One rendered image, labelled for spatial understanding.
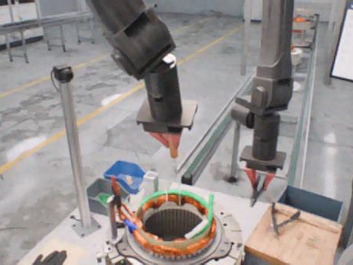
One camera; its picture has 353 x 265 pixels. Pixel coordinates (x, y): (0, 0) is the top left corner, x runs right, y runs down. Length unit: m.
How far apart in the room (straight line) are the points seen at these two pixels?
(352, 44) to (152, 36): 1.20
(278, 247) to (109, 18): 0.63
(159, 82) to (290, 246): 0.52
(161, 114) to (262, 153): 0.30
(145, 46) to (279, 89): 0.35
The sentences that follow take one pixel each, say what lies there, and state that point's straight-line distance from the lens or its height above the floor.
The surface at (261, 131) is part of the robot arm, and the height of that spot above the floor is 1.32.
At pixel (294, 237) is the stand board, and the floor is 1.06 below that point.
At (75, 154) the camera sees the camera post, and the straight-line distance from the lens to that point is 1.13.
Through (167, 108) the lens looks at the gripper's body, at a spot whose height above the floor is 1.43.
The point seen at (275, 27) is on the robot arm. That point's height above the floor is 1.55.
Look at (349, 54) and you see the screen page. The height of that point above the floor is 1.35.
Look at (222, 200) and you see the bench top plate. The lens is 1.43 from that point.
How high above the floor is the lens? 1.63
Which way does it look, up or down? 26 degrees down
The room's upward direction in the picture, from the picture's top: straight up
